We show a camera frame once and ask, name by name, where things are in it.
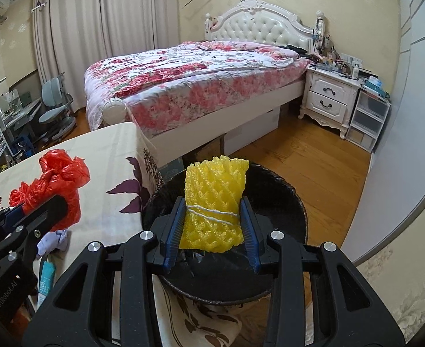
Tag lilac paper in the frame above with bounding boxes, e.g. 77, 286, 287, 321
36, 229, 69, 259

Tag study desk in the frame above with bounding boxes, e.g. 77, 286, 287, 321
0, 99, 42, 155

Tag teal white powder sachet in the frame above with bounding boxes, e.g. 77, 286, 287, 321
37, 261, 56, 307

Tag pink floral quilt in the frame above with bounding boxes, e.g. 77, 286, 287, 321
84, 41, 311, 138

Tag yellow foam fruit net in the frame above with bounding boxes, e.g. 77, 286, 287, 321
179, 155, 250, 253

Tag cream floral table cloth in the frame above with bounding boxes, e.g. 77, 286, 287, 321
0, 121, 244, 347

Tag white nightstand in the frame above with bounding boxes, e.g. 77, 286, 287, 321
298, 66, 361, 139

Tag white cardboard box under bed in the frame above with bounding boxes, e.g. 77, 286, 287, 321
224, 107, 281, 155

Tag white bed with headboard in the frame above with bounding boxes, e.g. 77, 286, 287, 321
84, 0, 325, 165

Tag red plastic bag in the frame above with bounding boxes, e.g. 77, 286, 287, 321
9, 149, 91, 232

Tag grey blue desk chair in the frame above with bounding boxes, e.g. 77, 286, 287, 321
38, 73, 77, 143

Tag beige curtains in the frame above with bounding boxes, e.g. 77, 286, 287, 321
31, 0, 179, 110

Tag black round trash bin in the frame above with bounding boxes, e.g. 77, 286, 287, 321
143, 156, 308, 305

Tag clear plastic drawer unit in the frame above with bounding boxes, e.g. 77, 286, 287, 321
346, 86, 391, 153

